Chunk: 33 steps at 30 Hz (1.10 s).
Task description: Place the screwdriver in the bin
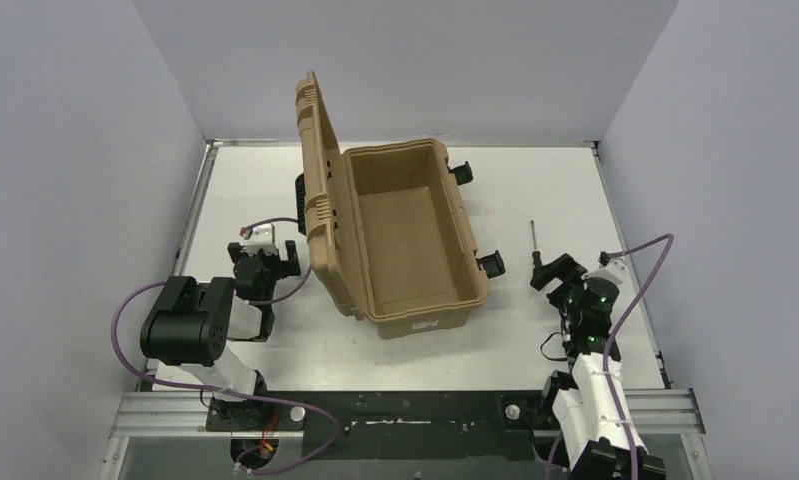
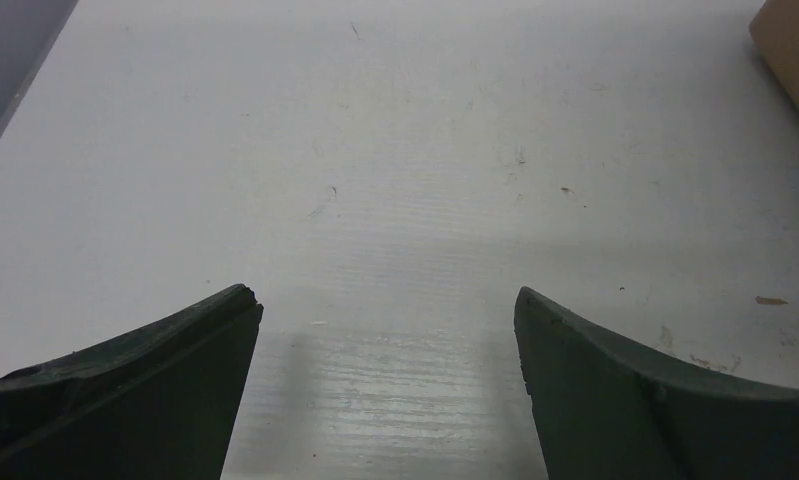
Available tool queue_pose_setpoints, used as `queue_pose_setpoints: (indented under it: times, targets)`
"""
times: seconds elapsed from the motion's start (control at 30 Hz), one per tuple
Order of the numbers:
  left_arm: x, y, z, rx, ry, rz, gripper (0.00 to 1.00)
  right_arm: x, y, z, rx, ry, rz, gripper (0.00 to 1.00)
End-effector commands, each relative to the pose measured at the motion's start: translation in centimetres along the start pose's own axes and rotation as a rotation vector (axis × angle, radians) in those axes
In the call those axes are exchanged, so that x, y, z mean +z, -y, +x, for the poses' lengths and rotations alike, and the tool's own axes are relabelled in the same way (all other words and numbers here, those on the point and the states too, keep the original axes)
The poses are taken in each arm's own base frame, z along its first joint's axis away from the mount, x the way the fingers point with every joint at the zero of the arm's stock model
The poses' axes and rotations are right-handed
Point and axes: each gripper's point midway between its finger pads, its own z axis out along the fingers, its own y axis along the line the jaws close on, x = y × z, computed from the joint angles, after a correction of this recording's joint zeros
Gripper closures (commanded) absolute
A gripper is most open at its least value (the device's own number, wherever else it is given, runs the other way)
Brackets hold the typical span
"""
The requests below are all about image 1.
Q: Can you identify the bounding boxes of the yellow black handled screwdriver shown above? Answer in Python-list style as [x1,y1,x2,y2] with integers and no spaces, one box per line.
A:
[530,220,542,268]

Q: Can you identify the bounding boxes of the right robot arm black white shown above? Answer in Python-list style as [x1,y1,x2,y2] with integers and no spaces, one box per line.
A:
[530,251,667,479]

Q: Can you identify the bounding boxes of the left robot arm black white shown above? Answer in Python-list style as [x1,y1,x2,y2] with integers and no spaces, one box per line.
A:
[139,240,302,431]

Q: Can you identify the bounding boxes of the black bin latch lower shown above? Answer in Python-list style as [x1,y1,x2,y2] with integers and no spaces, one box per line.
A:
[476,250,507,279]

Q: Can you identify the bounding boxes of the black bin latch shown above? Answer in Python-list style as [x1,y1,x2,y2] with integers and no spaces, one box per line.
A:
[476,250,507,279]
[447,161,474,186]

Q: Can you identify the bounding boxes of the tan hinged bin lid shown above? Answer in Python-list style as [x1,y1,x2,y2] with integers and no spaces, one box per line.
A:
[296,71,364,321]

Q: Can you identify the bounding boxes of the tan plastic storage bin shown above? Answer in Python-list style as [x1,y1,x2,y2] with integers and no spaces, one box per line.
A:
[345,139,490,339]

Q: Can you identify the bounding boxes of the black bin latch upper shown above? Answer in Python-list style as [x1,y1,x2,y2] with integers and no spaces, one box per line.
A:
[447,161,474,186]

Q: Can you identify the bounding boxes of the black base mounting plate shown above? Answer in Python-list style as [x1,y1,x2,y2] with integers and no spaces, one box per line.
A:
[205,390,560,461]

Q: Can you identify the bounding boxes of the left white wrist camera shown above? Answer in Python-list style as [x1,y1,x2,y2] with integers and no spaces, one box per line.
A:
[240,224,278,256]

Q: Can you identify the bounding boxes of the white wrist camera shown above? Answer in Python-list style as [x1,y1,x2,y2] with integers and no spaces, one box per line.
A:
[582,251,630,286]
[240,224,278,256]

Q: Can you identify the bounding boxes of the thin black wrist wire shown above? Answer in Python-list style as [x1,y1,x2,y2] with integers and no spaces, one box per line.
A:
[539,317,573,363]

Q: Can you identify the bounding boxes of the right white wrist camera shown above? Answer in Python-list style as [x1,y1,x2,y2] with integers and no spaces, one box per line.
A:
[582,251,630,286]

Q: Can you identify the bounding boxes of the black lid handle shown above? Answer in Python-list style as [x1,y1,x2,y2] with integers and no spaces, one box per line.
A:
[294,173,307,235]

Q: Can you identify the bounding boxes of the aluminium front frame rail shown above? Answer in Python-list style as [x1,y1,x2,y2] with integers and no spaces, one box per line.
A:
[111,389,705,439]

